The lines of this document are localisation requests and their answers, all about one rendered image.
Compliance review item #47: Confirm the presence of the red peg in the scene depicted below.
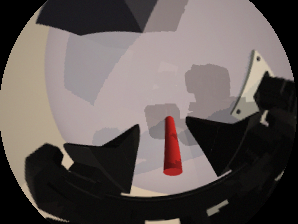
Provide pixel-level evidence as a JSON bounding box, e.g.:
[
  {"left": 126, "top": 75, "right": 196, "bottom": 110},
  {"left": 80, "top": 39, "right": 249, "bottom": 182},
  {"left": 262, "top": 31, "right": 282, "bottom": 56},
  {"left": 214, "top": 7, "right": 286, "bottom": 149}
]
[{"left": 162, "top": 116, "right": 182, "bottom": 176}]

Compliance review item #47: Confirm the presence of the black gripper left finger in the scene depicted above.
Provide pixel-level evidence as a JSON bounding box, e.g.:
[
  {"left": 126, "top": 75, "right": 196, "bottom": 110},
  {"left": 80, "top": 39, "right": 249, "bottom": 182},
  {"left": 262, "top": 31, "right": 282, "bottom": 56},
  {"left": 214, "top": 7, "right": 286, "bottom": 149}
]
[{"left": 63, "top": 124, "right": 141, "bottom": 194}]

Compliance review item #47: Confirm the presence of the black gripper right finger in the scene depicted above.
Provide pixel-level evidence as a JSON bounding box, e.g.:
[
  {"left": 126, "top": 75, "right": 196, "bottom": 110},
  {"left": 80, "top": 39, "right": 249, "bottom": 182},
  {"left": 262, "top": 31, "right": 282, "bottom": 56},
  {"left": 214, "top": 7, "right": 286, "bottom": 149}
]
[{"left": 186, "top": 111, "right": 262, "bottom": 177}]

